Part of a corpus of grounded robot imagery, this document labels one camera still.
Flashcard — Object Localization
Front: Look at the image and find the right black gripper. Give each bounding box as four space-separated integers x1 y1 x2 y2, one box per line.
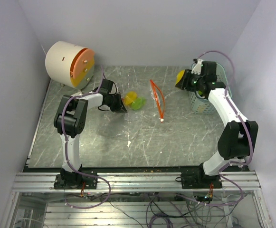
176 69 205 92

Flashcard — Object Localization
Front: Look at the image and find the fake yellow fruit slice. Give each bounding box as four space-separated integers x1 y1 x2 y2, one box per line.
124 91 137 106

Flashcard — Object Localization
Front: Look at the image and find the teal plastic basket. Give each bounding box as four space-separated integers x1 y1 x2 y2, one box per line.
189 63 232 114

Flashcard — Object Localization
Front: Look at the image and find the fake yellow starfruit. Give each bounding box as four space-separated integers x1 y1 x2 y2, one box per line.
175 70 185 89

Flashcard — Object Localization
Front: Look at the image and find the fake green starfruit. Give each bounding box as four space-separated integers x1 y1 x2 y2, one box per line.
131 97 146 110

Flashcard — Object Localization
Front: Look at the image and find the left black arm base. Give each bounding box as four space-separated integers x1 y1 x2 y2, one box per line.
53 171 98 190

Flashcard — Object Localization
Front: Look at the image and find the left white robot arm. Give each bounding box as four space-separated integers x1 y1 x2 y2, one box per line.
54 79 127 189

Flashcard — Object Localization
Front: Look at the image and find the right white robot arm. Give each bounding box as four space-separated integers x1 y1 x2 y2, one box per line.
175 59 258 188

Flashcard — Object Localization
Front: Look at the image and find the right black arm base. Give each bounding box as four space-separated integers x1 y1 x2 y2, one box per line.
175 172 222 189

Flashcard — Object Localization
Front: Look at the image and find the white cylinder drawer unit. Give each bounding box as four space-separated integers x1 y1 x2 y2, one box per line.
45 41 95 90

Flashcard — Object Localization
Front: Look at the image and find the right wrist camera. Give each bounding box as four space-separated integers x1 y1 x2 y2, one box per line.
191 58 203 75

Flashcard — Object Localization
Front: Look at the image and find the aluminium frame rail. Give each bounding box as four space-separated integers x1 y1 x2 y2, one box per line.
11 171 261 193

